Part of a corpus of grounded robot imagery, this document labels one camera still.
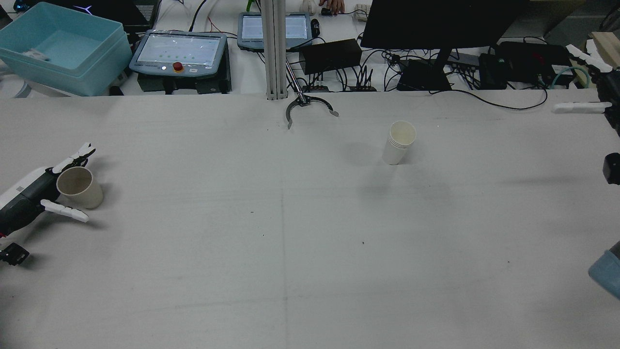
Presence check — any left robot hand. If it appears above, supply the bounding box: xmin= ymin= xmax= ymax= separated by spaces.
xmin=0 ymin=143 xmax=96 ymax=237

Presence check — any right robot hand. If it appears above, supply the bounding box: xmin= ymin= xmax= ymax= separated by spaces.
xmin=552 ymin=44 xmax=620 ymax=136

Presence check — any beige cup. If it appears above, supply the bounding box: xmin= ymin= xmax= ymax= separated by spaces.
xmin=57 ymin=166 xmax=104 ymax=210

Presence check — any white paper cup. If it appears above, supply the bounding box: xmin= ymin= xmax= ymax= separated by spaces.
xmin=382 ymin=120 xmax=417 ymax=166

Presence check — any green-handled reacher grabber tool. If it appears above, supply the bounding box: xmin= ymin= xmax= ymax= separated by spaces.
xmin=246 ymin=0 xmax=340 ymax=130

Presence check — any wooden block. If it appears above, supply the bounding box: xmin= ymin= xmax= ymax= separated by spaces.
xmin=591 ymin=32 xmax=620 ymax=68

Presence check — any teal coiled tube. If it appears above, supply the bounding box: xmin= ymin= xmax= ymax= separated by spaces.
xmin=551 ymin=65 xmax=591 ymax=90

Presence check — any black electronics box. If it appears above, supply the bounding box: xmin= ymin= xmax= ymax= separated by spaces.
xmin=496 ymin=41 xmax=573 ymax=88

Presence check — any black power brick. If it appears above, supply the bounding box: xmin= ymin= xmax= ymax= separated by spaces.
xmin=479 ymin=52 xmax=508 ymax=90

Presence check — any light blue plastic bin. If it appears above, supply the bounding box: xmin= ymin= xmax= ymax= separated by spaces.
xmin=0 ymin=1 xmax=133 ymax=96

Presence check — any large black monitor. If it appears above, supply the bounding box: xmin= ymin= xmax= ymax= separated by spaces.
xmin=360 ymin=0 xmax=529 ymax=92

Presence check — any black pendant stand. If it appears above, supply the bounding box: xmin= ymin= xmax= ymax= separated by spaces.
xmin=137 ymin=73 xmax=232 ymax=95

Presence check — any large grey teach pendant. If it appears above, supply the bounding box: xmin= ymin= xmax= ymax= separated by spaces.
xmin=129 ymin=30 xmax=229 ymax=79

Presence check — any small grey teach pendant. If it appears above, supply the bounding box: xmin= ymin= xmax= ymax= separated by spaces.
xmin=237 ymin=12 xmax=313 ymax=52

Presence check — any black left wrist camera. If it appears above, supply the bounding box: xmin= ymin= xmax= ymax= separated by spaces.
xmin=0 ymin=242 xmax=30 ymax=267

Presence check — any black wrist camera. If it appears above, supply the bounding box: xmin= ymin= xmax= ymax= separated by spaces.
xmin=0 ymin=242 xmax=30 ymax=267
xmin=603 ymin=153 xmax=620 ymax=185

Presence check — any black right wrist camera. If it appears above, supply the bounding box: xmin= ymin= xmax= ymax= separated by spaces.
xmin=603 ymin=153 xmax=620 ymax=185

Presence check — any long black cable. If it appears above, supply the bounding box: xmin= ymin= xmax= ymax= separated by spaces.
xmin=429 ymin=86 xmax=548 ymax=111

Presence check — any aluminium frame post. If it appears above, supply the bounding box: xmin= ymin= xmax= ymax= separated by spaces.
xmin=260 ymin=0 xmax=288 ymax=101

